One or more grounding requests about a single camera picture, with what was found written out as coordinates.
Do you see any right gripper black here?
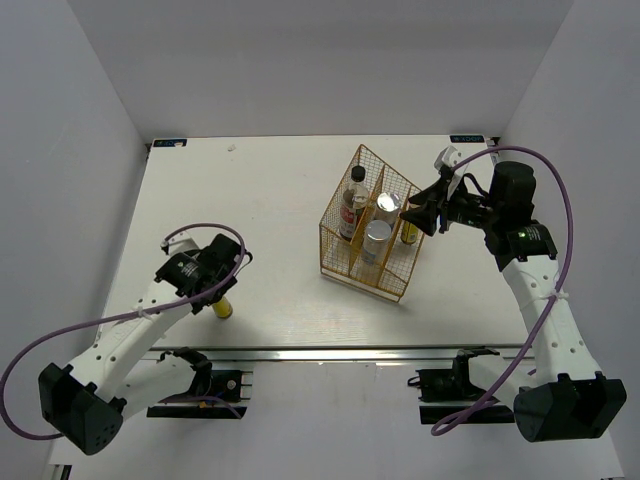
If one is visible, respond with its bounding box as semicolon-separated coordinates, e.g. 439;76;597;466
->
399;176;500;236

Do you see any small brown bottle yellow label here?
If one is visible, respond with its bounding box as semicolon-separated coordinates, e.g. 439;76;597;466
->
400;221;420;245

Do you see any white jar silver lid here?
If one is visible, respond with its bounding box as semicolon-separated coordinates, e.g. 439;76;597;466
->
373;192;402;229
361;220;392;265

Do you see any dark sauce bottle red label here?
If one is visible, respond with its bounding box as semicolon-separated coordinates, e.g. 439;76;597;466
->
339;165;370;241

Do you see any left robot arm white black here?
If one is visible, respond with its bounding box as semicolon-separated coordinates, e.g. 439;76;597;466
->
38;232;252;456

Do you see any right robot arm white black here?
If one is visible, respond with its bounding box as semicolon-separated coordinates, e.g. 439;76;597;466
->
401;161;627;442

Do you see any small yellow bottle cork cap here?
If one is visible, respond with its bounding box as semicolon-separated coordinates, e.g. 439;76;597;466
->
211;297;233;319

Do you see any blue corner sticker right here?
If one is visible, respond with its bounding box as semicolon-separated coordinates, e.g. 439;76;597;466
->
449;134;485;144

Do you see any blue corner sticker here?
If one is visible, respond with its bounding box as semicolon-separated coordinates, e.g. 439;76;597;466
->
152;138;187;148
449;134;485;144

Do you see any blue corner sticker left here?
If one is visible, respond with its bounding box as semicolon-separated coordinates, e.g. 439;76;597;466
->
152;138;187;148

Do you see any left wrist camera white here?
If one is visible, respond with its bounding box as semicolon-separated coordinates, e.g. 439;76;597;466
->
160;232;200;264

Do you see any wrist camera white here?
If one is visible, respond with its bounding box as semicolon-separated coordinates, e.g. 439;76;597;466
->
434;145;467;200
160;232;200;264

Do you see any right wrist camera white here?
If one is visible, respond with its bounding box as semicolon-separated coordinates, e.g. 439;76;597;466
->
434;145;467;200

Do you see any gold wire mesh organizer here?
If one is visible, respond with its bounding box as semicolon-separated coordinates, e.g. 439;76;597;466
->
319;144;424;302

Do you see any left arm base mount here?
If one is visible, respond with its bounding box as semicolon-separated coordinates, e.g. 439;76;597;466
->
146;347;252;420

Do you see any aluminium table rail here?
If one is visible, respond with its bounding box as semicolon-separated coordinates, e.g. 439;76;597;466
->
144;344;534;364

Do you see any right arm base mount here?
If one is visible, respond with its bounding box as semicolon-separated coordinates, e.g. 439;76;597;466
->
407;347;499;426

